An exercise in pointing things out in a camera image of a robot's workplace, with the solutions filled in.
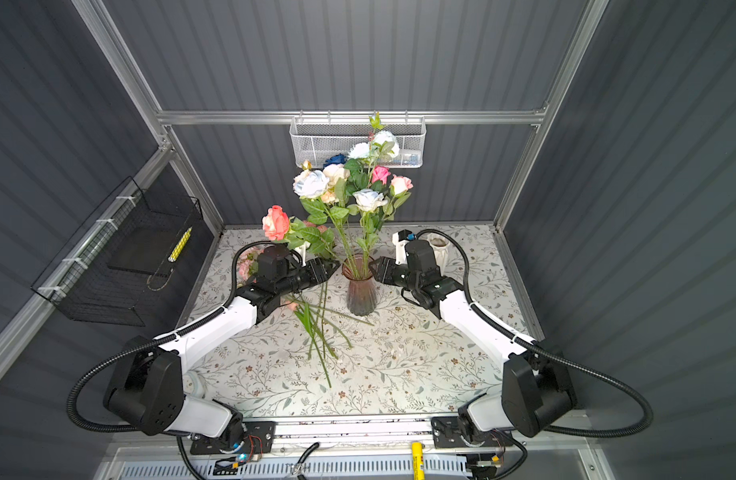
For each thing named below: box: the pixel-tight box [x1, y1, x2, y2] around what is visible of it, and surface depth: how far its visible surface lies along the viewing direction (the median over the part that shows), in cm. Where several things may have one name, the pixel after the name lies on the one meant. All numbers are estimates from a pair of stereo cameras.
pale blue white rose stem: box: [293, 170, 357, 278], surface depth 72 cm
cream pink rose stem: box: [321, 164, 351, 207], surface depth 74 cm
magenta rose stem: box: [371, 165, 391, 185], surface depth 75 cm
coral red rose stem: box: [262, 205, 334, 255], surface depth 68 cm
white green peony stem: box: [348, 111, 400, 182], surface depth 74 cm
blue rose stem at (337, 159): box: [323, 153, 349, 169], surface depth 80 cm
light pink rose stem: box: [380, 174, 414, 221], surface depth 77 cm
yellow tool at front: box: [411, 442, 425, 480], surface depth 71 cm
